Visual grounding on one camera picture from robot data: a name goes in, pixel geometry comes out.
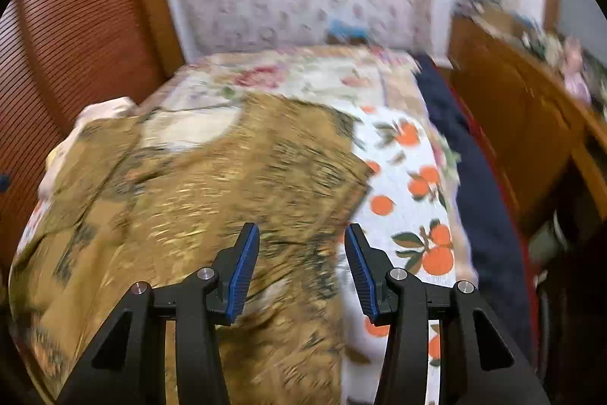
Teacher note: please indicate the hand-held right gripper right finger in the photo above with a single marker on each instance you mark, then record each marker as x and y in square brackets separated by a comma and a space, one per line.
[361, 277]

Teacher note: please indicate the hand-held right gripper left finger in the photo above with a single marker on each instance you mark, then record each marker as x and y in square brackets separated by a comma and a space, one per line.
[244, 277]

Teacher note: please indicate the brown gold-patterned garment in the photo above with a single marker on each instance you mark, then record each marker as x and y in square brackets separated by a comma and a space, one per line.
[189, 196]

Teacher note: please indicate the orange fruit print blanket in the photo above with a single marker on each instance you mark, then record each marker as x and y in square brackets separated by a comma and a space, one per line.
[408, 196]

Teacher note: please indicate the navy bed sheet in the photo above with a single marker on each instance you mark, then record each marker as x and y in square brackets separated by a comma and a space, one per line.
[474, 186]

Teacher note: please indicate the floral quilt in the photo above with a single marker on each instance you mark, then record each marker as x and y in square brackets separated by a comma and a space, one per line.
[284, 73]

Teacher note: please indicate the beige garment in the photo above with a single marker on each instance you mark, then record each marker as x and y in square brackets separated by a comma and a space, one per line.
[102, 108]

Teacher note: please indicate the long wooden cabinet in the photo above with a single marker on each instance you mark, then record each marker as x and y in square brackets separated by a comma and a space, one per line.
[512, 111]

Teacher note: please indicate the blue-topped cardboard box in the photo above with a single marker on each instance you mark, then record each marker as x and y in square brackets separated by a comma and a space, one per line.
[348, 29]

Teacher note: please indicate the open cardboard box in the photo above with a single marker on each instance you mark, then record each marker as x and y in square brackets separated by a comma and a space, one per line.
[495, 18]

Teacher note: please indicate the pink kettle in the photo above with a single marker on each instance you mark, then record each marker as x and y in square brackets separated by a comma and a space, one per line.
[577, 73]

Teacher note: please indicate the wooden headboard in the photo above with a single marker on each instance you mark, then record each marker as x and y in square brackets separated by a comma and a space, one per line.
[71, 30]

